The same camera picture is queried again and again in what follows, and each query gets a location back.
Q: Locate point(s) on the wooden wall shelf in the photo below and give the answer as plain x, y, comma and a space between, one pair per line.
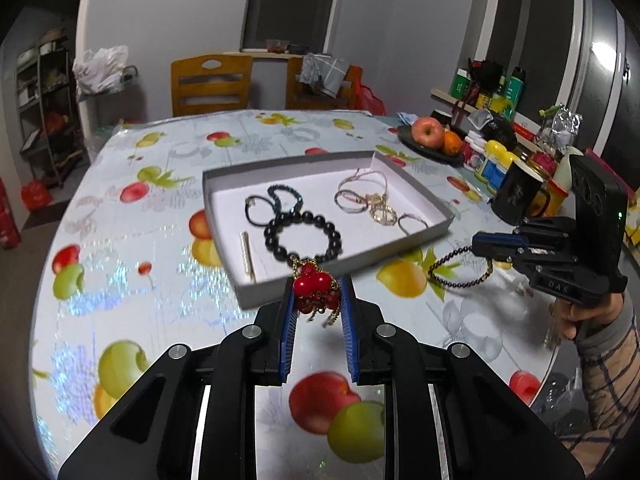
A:
445, 95

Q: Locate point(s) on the green box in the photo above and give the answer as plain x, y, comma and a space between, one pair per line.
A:
460, 84

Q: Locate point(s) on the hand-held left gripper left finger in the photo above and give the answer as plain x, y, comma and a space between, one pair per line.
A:
287, 332

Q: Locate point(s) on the dark fruit plate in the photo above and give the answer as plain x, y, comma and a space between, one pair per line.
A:
420, 150

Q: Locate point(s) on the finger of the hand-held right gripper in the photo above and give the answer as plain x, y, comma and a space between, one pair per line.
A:
500, 242
530, 261

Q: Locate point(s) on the window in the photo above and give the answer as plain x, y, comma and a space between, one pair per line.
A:
290, 15

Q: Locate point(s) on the white squeeze bottle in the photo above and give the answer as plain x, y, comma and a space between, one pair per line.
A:
567, 165

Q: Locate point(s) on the orange jar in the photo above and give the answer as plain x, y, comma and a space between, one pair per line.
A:
542, 165

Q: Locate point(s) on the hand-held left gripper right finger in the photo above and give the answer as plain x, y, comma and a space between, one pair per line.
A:
350, 332

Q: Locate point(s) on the gold bar clasp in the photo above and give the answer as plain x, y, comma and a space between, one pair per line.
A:
247, 257

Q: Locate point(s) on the wooden chair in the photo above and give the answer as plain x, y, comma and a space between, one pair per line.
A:
212, 85
295, 95

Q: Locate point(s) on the silver foil bag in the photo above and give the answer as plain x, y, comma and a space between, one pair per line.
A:
562, 125

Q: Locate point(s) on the white shallow cardboard box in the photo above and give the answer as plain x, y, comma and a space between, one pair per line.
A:
320, 195

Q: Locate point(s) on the dark green bottle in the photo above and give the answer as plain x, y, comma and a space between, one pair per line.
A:
516, 85

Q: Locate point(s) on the orange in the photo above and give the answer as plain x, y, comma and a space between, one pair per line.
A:
452, 144

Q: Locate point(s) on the red plastic bag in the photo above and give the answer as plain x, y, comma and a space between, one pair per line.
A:
372, 100

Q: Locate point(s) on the red floor bag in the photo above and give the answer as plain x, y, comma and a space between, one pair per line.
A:
35, 195

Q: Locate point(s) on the red bead ornament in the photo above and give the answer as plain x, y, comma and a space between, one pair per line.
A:
312, 287

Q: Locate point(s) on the person's right forearm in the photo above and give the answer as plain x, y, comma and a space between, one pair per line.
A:
610, 385

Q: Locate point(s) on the white bottle red label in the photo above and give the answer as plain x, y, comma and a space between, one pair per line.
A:
472, 152

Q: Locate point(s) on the thin silver bangle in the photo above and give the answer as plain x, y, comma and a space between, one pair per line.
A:
401, 225

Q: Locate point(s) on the yellow lid bottle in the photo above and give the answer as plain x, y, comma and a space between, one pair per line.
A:
495, 165

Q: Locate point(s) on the white plastic bag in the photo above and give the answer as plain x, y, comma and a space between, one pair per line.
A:
97, 70

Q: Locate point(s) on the black mug gold print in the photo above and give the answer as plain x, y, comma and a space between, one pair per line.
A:
517, 192

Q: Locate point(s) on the red box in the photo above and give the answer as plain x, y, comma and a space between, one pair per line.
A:
7, 215

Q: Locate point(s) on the red apple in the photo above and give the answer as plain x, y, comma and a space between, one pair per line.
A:
427, 132

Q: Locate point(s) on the metal shelf rack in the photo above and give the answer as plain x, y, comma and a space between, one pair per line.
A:
50, 110

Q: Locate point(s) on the person's right hand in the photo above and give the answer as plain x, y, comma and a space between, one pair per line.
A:
567, 320

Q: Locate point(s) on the grey checked cloth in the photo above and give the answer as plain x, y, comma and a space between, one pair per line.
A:
325, 72

